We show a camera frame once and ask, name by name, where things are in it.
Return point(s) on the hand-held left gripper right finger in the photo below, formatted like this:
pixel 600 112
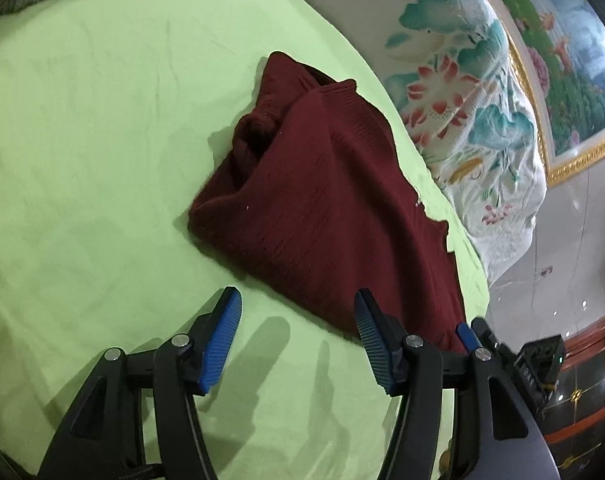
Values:
pixel 375 345

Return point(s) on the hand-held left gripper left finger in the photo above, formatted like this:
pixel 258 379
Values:
pixel 221 340

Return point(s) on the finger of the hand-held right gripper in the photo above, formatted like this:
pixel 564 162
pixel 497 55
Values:
pixel 466 337
pixel 487 335

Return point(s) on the maroon hooded knit sweater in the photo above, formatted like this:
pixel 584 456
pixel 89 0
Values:
pixel 322 210

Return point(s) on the dark wooden cabinet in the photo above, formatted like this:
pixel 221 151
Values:
pixel 592 395

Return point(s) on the light green bed sheet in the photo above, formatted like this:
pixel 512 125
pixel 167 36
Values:
pixel 92 170

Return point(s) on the white floral quilt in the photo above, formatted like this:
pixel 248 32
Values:
pixel 457 110

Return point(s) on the gold framed landscape painting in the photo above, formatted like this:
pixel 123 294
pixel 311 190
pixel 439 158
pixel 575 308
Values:
pixel 572 60

